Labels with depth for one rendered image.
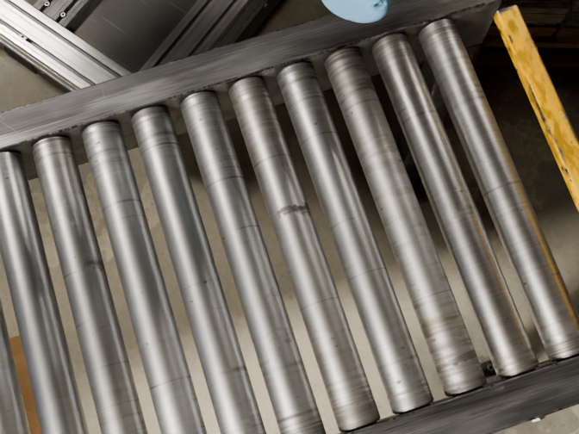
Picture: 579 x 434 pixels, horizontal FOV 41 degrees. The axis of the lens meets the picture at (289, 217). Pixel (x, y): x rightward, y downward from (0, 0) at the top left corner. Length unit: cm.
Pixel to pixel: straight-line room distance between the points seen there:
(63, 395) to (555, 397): 56
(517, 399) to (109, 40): 117
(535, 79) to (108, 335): 60
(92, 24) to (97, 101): 76
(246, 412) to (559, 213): 112
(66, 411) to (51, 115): 36
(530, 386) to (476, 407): 7
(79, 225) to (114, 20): 86
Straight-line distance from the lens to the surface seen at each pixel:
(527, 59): 101
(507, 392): 92
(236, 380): 90
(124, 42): 172
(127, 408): 92
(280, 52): 100
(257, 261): 91
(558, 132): 98
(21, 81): 199
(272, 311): 90
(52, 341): 95
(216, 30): 168
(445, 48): 102
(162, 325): 91
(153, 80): 100
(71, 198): 97
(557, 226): 184
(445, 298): 92
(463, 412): 91
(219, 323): 90
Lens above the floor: 169
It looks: 75 degrees down
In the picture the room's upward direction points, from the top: 4 degrees counter-clockwise
